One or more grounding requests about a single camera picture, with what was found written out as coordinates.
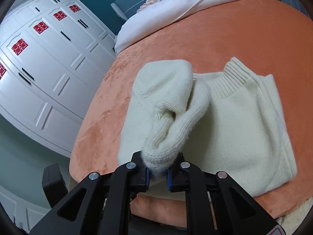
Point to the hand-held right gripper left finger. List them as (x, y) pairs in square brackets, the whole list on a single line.
[(147, 176)]

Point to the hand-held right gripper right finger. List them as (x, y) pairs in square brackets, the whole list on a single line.
[(168, 178)]

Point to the cream knitted cardigan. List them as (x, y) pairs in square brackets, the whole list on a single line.
[(244, 127)]

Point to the white low cabinet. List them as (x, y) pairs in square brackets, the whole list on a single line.
[(22, 210)]

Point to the white panelled wardrobe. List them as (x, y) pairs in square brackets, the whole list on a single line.
[(49, 78)]

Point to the red paper sticker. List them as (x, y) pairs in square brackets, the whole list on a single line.
[(60, 15), (40, 27), (19, 46), (74, 8), (1, 71)]

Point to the white fluffy rug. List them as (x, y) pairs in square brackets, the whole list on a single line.
[(300, 217)]

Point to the orange plush blanket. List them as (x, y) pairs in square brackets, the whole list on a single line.
[(244, 36)]

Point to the pink ruffled cloth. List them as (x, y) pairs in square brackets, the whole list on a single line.
[(152, 3)]

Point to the white duvet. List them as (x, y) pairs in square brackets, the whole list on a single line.
[(185, 5)]

